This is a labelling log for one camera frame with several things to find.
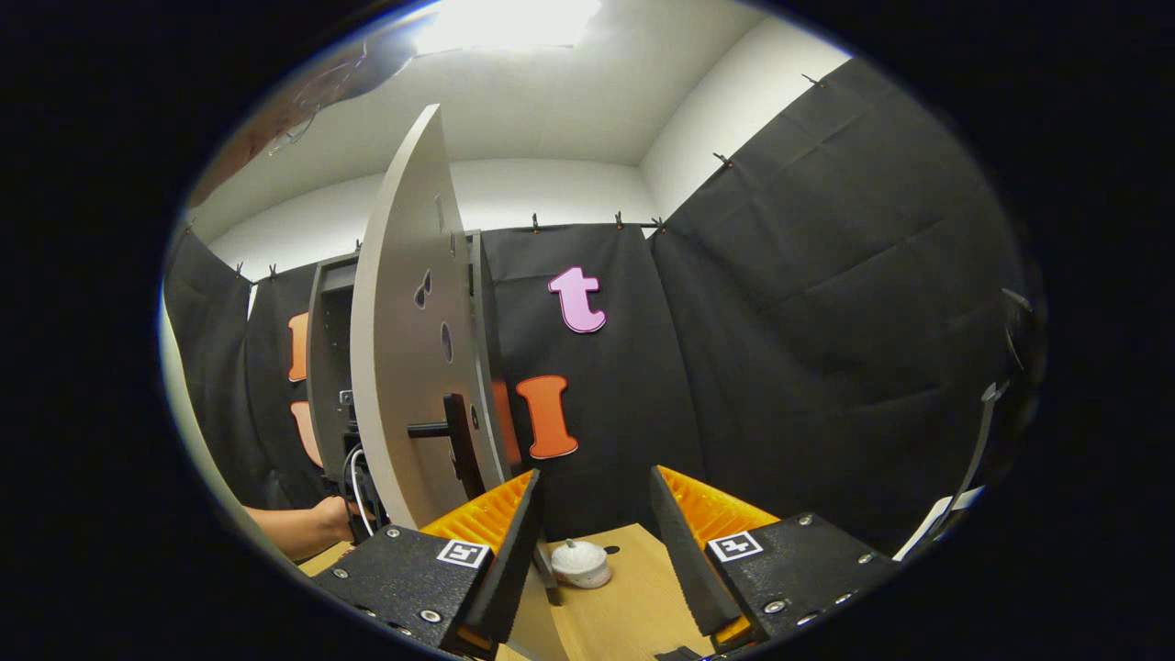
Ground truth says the black door handle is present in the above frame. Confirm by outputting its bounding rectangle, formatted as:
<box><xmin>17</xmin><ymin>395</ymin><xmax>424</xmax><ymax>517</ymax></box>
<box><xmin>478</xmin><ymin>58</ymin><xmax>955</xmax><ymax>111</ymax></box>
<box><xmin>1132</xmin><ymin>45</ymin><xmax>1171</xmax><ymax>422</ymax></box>
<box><xmin>408</xmin><ymin>393</ymin><xmax>486</xmax><ymax>501</ymax></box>

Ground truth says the black backdrop cloth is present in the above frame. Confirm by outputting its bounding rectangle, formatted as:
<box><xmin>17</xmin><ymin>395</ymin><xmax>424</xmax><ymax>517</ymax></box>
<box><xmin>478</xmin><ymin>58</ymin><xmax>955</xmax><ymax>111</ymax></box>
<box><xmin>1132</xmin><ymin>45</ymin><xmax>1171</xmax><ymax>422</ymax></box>
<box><xmin>163</xmin><ymin>55</ymin><xmax>1043</xmax><ymax>561</ymax></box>

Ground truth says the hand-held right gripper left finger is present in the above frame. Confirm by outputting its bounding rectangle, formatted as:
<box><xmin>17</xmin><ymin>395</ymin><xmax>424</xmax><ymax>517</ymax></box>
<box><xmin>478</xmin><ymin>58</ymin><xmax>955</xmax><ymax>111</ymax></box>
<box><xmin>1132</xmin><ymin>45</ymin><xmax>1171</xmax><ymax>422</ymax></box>
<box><xmin>312</xmin><ymin>468</ymin><xmax>544</xmax><ymax>657</ymax></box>

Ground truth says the dark grey cabinet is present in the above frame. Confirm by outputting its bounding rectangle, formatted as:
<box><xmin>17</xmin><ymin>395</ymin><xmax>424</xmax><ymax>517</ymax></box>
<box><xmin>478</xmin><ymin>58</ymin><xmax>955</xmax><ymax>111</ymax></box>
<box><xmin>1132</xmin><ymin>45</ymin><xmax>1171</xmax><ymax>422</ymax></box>
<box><xmin>306</xmin><ymin>230</ymin><xmax>513</xmax><ymax>501</ymax></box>

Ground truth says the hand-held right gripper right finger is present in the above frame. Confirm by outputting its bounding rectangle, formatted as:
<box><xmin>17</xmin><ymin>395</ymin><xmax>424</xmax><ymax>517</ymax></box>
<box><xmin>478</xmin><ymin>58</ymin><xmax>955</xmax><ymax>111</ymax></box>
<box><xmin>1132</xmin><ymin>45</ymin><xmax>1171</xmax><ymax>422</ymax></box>
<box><xmin>650</xmin><ymin>465</ymin><xmax>901</xmax><ymax>655</ymax></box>

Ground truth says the white flat panel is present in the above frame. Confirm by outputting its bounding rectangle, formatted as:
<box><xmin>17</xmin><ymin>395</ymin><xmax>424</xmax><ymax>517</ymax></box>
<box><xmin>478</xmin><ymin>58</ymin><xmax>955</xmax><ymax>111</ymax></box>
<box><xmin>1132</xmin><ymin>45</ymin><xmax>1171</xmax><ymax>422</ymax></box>
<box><xmin>895</xmin><ymin>485</ymin><xmax>985</xmax><ymax>561</ymax></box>

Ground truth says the large ceiling light panel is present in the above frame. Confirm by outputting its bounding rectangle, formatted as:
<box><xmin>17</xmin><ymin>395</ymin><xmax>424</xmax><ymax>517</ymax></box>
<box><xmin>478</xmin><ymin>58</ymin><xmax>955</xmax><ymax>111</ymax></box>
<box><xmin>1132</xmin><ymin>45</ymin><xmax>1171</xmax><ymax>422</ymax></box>
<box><xmin>413</xmin><ymin>0</ymin><xmax>602</xmax><ymax>56</ymax></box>

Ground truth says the white cable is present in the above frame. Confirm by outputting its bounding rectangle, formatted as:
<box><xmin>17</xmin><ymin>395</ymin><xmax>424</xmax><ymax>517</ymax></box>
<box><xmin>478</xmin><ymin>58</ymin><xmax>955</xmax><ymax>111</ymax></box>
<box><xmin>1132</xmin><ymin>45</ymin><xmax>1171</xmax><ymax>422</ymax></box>
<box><xmin>345</xmin><ymin>445</ymin><xmax>379</xmax><ymax>539</ymax></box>

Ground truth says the beige cabinet door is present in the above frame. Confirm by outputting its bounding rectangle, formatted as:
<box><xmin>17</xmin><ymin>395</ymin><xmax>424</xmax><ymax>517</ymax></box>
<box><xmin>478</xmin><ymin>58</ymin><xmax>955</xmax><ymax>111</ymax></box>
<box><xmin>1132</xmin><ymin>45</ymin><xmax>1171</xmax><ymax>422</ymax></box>
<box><xmin>351</xmin><ymin>103</ymin><xmax>570</xmax><ymax>661</ymax></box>

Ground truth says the white lidded ceramic jar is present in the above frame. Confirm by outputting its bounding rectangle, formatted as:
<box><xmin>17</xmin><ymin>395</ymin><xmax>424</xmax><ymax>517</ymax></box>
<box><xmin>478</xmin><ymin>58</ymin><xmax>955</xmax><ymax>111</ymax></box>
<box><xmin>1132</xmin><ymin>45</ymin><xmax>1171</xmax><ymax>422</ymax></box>
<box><xmin>549</xmin><ymin>539</ymin><xmax>613</xmax><ymax>589</ymax></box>

